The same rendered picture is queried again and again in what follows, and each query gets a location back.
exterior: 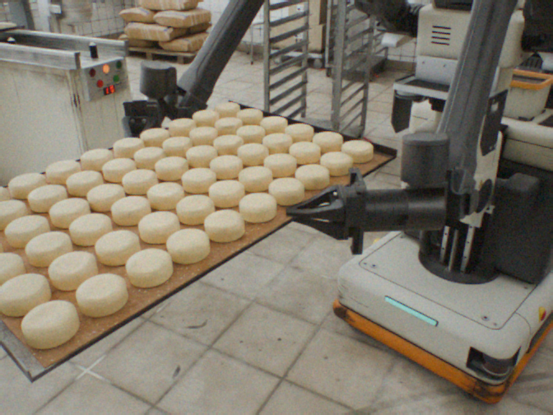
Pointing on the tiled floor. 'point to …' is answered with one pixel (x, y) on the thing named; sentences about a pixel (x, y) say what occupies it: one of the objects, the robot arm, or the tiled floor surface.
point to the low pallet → (164, 53)
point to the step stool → (253, 38)
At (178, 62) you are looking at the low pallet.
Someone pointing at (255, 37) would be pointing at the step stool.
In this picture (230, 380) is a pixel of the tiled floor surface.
